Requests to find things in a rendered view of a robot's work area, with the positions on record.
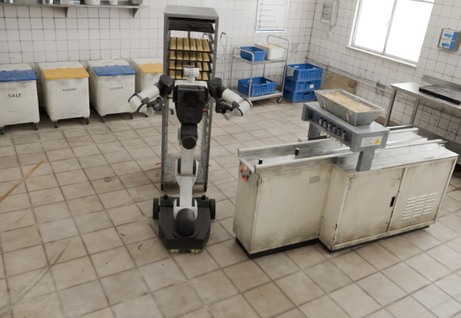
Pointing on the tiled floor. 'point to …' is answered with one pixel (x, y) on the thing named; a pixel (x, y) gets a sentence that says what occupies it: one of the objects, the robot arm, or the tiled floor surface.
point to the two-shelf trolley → (263, 75)
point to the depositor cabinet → (383, 197)
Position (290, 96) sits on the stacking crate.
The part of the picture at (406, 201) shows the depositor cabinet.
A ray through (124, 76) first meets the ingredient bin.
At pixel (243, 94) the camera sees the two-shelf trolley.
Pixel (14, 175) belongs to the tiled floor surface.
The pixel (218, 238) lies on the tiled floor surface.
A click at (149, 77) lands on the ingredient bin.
